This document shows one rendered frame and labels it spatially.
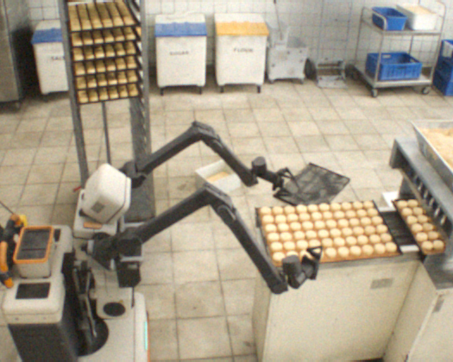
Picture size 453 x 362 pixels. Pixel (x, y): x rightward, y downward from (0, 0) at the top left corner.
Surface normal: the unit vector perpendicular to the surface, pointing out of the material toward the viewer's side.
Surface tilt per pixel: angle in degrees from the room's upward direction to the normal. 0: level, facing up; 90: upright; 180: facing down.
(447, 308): 90
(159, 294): 0
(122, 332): 0
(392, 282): 90
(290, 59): 95
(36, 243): 0
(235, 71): 93
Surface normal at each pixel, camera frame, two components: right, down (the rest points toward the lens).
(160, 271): 0.03, -0.82
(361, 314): 0.11, 0.57
